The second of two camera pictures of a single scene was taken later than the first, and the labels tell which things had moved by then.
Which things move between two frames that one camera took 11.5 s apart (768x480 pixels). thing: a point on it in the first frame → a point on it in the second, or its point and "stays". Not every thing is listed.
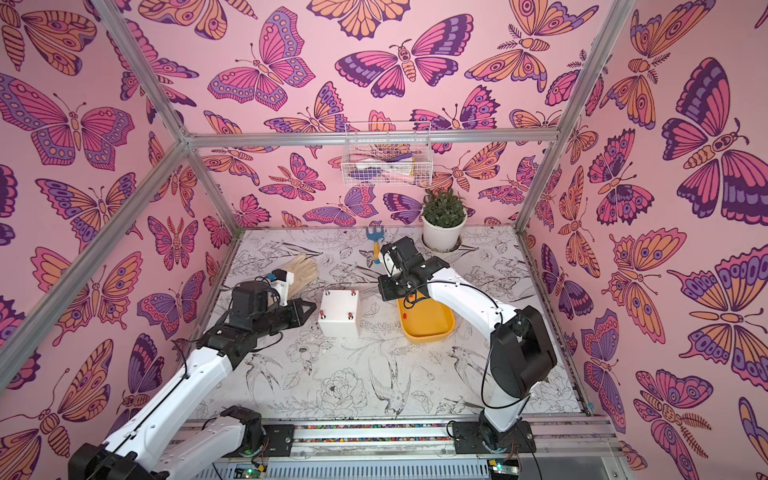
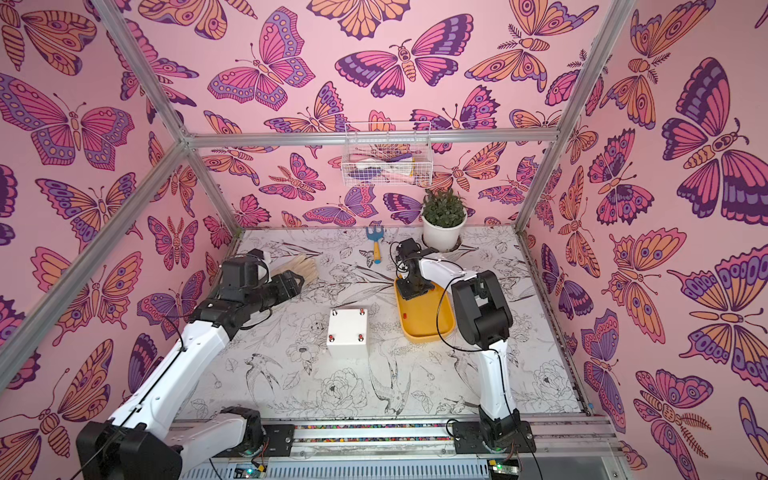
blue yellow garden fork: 375,236 stays
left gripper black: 294,307 → 294,289
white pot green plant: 443,220 stays
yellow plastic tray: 424,320 stays
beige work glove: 305,273 stays
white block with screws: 339,313 → 348,334
